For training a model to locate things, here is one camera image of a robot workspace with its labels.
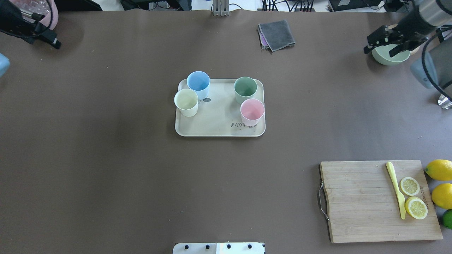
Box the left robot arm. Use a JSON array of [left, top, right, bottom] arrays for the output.
[[0, 0, 62, 49]]

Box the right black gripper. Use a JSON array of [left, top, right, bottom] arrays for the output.
[[363, 12, 433, 58]]

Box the green lime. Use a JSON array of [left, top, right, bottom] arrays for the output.
[[442, 209, 452, 230]]

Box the steel scoop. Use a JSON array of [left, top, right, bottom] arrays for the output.
[[438, 94, 452, 110]]

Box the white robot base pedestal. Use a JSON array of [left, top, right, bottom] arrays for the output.
[[172, 242, 266, 254]]

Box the aluminium frame post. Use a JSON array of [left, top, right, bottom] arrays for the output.
[[212, 0, 230, 17]]

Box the mint green bowl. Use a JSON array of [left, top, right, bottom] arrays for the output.
[[371, 44, 411, 66]]

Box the green plastic cup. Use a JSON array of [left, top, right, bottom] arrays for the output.
[[234, 77, 258, 104]]

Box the grey folded cloth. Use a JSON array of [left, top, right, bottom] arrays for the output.
[[258, 19, 296, 52]]

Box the bamboo cutting board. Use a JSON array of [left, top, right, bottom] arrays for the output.
[[319, 160, 443, 244]]

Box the lemon half slice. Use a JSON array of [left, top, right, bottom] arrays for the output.
[[405, 196, 428, 220], [400, 177, 420, 196]]

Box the yellow plastic knife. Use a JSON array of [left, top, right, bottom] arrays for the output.
[[386, 161, 406, 220]]

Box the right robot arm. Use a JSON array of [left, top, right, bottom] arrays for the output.
[[363, 0, 452, 106]]

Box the pink bowl with ice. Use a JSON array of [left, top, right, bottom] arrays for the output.
[[10, 0, 59, 30]]

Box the pink plastic cup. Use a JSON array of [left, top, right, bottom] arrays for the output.
[[240, 98, 265, 127]]

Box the blue plastic cup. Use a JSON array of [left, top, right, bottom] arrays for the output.
[[187, 71, 210, 100]]

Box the steel muddler in bowl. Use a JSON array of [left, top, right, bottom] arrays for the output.
[[20, 8, 45, 22]]

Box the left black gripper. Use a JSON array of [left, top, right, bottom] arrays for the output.
[[7, 16, 62, 50]]

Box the white plastic cup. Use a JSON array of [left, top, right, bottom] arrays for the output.
[[174, 89, 198, 117]]

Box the purple cloth under grey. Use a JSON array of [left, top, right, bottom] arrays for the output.
[[258, 29, 270, 50]]

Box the whole yellow lemon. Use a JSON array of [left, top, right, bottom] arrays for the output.
[[431, 183, 452, 210], [425, 159, 452, 181]]

